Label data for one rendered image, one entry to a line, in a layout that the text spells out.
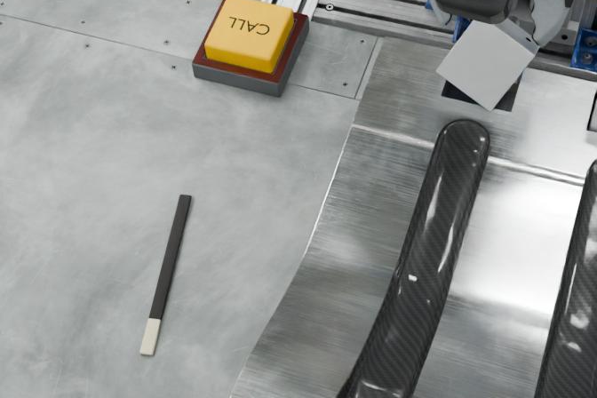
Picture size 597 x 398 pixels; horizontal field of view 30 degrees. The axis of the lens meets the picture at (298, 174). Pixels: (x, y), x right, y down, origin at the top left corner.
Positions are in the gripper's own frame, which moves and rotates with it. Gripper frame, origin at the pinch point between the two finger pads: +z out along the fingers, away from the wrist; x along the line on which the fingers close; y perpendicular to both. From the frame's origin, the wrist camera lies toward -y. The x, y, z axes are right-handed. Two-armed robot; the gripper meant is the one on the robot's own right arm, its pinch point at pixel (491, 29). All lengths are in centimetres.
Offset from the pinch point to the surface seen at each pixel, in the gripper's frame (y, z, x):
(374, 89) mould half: -3.4, 5.5, 7.6
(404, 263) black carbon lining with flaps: -16.5, 6.3, 1.6
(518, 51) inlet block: -0.7, 0.8, -2.2
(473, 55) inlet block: -1.2, 1.7, 0.9
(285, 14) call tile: 6.1, 10.9, 18.2
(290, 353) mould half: -26.8, 2.2, 6.1
